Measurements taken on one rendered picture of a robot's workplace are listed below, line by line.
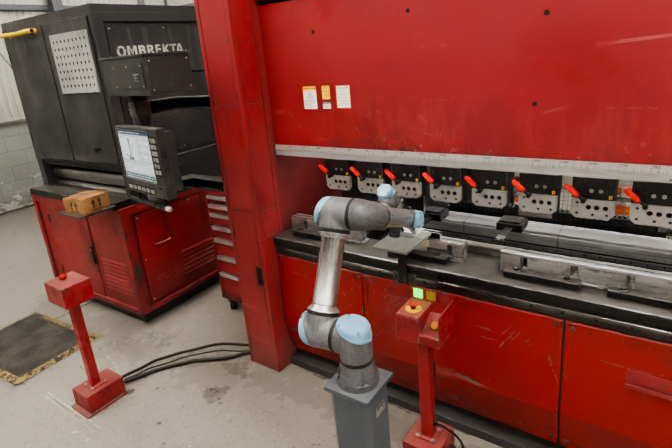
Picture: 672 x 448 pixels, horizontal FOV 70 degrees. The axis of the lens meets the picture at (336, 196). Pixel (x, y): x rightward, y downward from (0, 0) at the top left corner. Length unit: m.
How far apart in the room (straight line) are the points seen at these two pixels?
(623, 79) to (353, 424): 1.52
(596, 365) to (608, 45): 1.23
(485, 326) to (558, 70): 1.13
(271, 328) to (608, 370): 1.78
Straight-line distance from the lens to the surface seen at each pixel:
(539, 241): 2.48
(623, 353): 2.22
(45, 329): 4.45
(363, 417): 1.78
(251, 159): 2.63
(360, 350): 1.66
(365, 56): 2.32
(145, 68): 2.47
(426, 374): 2.31
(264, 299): 2.94
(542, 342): 2.27
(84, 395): 3.30
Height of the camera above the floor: 1.89
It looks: 17 degrees down
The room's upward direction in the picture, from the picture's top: 5 degrees counter-clockwise
